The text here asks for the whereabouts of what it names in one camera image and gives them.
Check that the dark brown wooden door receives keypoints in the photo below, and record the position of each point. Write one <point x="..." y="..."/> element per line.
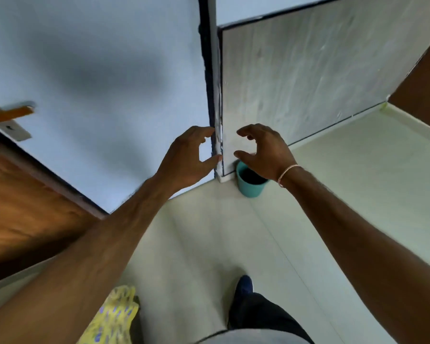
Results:
<point x="424" y="85"/>

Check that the person's left thumb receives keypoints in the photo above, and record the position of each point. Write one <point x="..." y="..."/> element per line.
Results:
<point x="211" y="161"/>

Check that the person's right hand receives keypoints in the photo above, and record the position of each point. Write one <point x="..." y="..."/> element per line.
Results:
<point x="272" y="157"/>

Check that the person's left hand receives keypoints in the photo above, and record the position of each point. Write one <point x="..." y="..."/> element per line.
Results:
<point x="181" y="164"/>

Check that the black trouser leg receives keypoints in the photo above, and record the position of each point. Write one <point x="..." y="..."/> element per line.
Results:
<point x="265" y="315"/>

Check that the white skirting board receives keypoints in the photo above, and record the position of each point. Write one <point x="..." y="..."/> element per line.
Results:
<point x="415" y="119"/>

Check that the person's right middle finger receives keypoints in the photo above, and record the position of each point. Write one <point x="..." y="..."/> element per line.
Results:
<point x="251" y="137"/>

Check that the grey marble wall panel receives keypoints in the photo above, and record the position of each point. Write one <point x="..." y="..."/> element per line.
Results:
<point x="308" y="75"/>

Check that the person's right thumb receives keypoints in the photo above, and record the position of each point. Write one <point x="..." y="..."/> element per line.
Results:
<point x="244" y="156"/>

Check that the dark blue shoe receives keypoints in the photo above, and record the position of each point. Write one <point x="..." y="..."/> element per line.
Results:
<point x="243" y="288"/>

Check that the black and white door frame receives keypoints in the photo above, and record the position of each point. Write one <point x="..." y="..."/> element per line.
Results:
<point x="209" y="68"/>

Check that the yellow cloth with blue pattern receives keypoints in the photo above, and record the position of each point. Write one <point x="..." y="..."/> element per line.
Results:
<point x="111" y="318"/>

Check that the grey shirt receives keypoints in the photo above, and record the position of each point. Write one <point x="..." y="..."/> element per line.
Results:
<point x="254" y="337"/>

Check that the person's right forearm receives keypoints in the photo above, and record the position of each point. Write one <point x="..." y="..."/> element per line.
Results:
<point x="362" y="254"/>

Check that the person's left forearm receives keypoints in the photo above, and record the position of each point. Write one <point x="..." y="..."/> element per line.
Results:
<point x="82" y="261"/>

